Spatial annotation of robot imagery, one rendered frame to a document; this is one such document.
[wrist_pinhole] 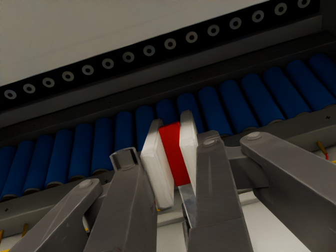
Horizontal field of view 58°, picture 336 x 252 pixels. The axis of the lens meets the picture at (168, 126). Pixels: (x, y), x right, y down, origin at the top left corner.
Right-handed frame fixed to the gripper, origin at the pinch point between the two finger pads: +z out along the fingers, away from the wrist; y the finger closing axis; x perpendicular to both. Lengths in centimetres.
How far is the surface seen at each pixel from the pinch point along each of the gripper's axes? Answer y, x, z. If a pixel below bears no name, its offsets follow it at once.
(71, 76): -8.9, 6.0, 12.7
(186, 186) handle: 0.0, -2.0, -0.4
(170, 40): 1.2, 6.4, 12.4
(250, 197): 3.6, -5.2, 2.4
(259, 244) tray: 3.1, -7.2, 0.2
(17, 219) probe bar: -13.5, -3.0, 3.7
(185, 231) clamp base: -0.9, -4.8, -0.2
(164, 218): -2.5, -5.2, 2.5
